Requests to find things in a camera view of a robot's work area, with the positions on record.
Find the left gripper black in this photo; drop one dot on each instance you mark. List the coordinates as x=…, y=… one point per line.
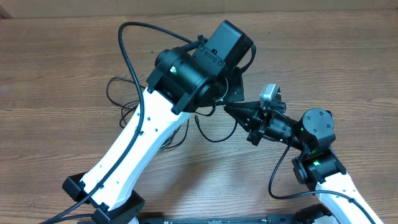
x=236, y=91

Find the cardboard backdrop panel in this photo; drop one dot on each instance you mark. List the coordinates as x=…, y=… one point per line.
x=18, y=9

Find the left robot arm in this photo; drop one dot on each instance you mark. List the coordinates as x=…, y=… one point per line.
x=198, y=74

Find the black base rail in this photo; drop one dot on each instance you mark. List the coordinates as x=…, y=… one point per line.
x=270, y=219

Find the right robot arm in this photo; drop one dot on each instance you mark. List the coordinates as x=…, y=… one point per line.
x=317, y=165

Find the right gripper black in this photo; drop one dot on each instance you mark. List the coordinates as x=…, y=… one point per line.
x=252, y=121

